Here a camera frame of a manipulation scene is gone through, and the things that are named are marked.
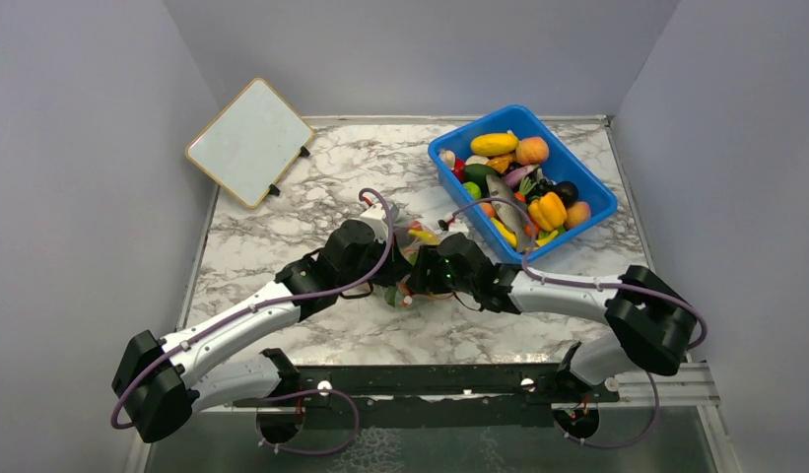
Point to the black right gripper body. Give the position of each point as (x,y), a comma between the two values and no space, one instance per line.
(448,282)

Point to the yellow fake banana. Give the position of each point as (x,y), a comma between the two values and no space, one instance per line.
(423,237)

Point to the clear zip top bag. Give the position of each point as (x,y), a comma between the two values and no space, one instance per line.
(404,254)

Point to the beige fake garlic bulb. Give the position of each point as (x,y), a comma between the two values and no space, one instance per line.
(447,157)

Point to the yellow fake squash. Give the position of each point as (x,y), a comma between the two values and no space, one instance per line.
(494,144)

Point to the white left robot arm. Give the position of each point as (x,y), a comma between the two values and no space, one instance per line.
(155,382)

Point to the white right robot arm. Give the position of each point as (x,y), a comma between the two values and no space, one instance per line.
(651,327)

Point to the green fake leafy vegetable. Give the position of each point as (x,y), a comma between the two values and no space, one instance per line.
(397,297)

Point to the grey fake fish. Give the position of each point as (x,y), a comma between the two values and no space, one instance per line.
(511,212)

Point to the green fake lime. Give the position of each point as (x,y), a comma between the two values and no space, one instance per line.
(473,189)

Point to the purple fake onion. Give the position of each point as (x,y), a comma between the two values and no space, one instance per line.
(514,178)

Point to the yellow fake bell pepper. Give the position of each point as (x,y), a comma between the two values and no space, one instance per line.
(548,212)

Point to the red fake apple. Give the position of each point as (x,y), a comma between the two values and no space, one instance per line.
(458,170)

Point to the white fake garlic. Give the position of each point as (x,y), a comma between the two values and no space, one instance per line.
(476,160)

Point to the black fake grapes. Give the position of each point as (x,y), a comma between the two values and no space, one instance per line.
(539,189)

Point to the fake peach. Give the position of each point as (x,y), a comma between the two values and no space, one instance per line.
(578,213)
(532,151)

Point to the dark fake plum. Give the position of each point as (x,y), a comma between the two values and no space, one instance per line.
(567,192)

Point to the blue plastic bin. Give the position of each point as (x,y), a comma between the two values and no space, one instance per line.
(562,165)

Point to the yellow banana in bin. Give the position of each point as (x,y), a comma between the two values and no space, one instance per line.
(505,233)

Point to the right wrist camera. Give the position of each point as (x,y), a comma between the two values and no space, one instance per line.
(452,226)

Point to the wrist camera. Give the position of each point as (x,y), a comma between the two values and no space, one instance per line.
(375,217)
(452,226)

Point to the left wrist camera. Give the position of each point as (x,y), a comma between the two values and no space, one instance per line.
(375,217)

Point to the black mounting rail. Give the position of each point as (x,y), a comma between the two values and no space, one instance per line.
(427,396)

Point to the white board wooden frame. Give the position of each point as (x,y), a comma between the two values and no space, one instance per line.
(251,143)

